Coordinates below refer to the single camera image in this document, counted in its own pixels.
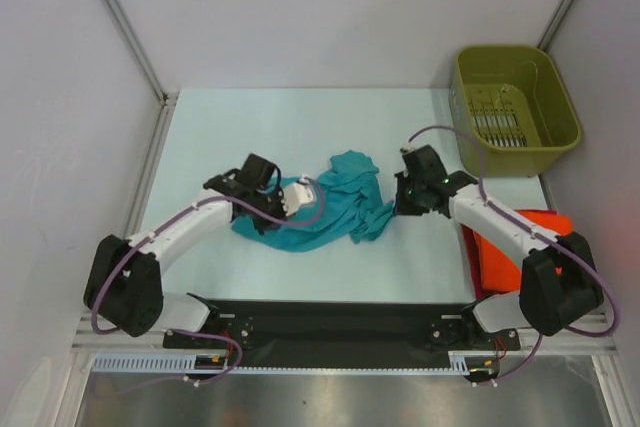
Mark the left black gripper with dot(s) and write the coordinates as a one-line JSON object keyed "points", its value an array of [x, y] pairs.
{"points": [[276, 193]]}

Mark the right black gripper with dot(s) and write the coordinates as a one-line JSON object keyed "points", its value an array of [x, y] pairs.
{"points": [[402, 207]]}

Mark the teal t shirt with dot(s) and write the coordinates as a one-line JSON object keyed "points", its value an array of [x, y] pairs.
{"points": [[353, 207]]}

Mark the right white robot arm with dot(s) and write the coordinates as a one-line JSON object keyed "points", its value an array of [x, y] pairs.
{"points": [[556, 288]]}

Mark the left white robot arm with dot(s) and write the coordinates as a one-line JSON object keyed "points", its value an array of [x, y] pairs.
{"points": [[125, 289]]}

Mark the orange folded t shirt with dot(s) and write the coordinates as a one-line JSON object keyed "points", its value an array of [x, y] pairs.
{"points": [[498, 272]]}

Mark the red folded t shirt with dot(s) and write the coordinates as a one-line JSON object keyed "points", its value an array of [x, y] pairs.
{"points": [[472, 252]]}

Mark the olive green plastic basket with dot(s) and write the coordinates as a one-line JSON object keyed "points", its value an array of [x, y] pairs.
{"points": [[512, 101]]}

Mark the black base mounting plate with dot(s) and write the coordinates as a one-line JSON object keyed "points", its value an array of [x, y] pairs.
{"points": [[344, 335]]}

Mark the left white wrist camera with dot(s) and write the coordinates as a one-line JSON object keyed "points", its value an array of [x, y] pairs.
{"points": [[297, 195]]}

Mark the white slotted cable duct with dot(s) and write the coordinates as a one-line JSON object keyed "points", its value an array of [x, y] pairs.
{"points": [[200, 364]]}

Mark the aluminium frame rail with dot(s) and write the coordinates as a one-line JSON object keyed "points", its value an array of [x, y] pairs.
{"points": [[565, 343]]}

